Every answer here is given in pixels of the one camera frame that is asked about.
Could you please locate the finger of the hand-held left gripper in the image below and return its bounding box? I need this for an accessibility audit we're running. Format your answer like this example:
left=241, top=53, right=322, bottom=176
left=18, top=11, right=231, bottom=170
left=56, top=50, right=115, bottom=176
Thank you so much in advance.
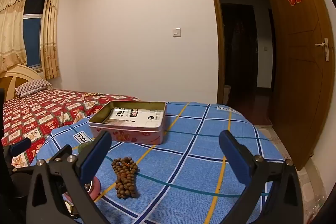
left=8, top=137, right=32, bottom=160

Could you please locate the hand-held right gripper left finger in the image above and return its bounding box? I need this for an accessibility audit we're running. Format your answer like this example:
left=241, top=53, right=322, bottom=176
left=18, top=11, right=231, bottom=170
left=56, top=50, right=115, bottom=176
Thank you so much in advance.
left=26, top=131, right=113, bottom=224

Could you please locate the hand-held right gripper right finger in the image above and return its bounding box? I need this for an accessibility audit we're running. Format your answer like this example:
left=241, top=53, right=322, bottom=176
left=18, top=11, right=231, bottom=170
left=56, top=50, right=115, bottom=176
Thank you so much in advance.
left=219, top=130, right=311, bottom=224

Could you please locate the green jade bangle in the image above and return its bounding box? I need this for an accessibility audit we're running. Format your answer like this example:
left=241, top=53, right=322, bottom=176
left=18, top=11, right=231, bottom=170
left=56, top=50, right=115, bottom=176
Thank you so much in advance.
left=76, top=142, right=93, bottom=155

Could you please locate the wooden bead bracelet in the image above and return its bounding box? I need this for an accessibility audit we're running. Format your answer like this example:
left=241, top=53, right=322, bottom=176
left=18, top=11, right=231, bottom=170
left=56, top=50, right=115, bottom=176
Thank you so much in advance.
left=112, top=157, right=139, bottom=199

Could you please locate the pink tin box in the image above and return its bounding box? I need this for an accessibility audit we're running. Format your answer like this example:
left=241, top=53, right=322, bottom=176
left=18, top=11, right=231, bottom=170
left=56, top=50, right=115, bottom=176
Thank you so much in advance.
left=88, top=101, right=167, bottom=146

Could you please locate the wrist watch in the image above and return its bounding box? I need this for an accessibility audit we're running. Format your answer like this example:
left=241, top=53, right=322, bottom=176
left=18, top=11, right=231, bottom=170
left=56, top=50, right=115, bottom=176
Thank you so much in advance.
left=62, top=200, right=80, bottom=219

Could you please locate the red printed bedsheet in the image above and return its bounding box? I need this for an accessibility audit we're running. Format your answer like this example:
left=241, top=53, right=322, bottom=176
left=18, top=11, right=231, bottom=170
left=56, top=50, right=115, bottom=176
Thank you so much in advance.
left=1, top=89, right=141, bottom=167

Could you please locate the blue checked blanket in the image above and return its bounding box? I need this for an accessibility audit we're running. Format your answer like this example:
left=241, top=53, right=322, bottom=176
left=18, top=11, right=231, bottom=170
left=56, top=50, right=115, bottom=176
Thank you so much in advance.
left=30, top=101, right=286, bottom=224

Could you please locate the white printed card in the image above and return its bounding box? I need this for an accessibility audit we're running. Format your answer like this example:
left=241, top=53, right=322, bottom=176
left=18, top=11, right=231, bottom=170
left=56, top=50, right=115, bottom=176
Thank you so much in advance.
left=106, top=107, right=165, bottom=128

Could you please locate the striped pillow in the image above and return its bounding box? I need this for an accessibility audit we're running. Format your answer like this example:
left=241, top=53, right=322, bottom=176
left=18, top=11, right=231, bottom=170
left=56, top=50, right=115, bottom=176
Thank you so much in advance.
left=15, top=80, right=53, bottom=97

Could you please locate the waste bin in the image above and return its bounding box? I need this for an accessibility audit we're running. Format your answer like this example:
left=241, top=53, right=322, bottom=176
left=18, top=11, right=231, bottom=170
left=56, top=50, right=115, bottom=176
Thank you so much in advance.
left=224, top=85, right=232, bottom=104

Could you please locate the cream wooden headboard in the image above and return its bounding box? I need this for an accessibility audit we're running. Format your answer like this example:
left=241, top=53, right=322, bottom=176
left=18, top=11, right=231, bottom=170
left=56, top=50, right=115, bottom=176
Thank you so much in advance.
left=0, top=64, right=47, bottom=102

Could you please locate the window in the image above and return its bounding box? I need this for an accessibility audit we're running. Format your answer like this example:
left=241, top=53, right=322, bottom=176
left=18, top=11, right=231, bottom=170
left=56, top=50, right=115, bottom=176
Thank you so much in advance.
left=22, top=0, right=48, bottom=72

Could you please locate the brown wooden door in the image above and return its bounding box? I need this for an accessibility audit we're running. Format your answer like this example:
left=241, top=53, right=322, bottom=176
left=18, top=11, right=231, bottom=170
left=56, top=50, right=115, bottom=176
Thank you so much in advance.
left=264, top=0, right=331, bottom=171

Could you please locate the yellow patterned curtain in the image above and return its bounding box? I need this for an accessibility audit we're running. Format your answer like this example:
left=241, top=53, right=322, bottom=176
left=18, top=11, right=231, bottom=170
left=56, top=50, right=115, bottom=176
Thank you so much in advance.
left=0, top=0, right=31, bottom=74
left=42, top=0, right=61, bottom=80

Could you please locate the gold chain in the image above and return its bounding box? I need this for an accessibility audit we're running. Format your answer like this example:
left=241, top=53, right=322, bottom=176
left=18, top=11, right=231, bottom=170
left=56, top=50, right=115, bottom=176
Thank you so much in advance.
left=79, top=92, right=104, bottom=99

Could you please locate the brown door frame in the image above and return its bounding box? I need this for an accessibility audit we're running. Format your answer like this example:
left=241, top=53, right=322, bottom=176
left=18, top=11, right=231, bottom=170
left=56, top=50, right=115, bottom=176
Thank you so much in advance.
left=204, top=0, right=277, bottom=107

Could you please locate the metal door handle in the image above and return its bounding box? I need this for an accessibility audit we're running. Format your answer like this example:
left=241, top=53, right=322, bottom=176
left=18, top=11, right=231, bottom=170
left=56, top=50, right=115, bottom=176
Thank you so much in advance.
left=315, top=38, right=329, bottom=61

